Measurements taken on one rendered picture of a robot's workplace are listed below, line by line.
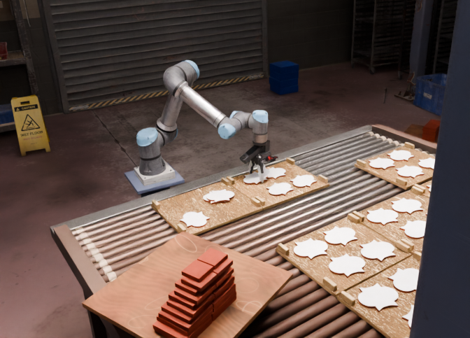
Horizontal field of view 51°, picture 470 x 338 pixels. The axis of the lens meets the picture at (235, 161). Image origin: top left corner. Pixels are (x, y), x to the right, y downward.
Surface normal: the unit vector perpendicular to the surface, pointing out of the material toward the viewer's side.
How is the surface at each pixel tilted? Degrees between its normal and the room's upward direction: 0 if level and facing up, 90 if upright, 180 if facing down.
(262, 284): 0
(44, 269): 0
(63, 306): 0
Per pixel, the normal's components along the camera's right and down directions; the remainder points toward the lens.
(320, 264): -0.04, -0.91
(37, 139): 0.37, 0.18
